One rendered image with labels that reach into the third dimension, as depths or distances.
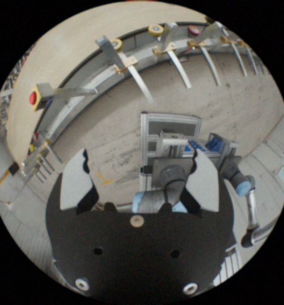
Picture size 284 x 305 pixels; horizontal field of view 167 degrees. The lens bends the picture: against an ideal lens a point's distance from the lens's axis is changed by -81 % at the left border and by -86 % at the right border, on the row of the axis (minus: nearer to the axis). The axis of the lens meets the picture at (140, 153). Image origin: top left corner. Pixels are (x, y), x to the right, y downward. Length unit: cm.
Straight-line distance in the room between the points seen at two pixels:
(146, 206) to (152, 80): 140
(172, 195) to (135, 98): 127
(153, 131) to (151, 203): 103
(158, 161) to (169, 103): 111
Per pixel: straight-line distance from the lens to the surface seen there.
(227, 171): 78
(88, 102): 83
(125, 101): 144
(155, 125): 127
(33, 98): 38
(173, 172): 49
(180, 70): 64
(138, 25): 72
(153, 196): 41
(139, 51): 91
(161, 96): 145
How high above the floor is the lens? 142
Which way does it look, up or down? 58 degrees down
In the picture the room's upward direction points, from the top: 179 degrees counter-clockwise
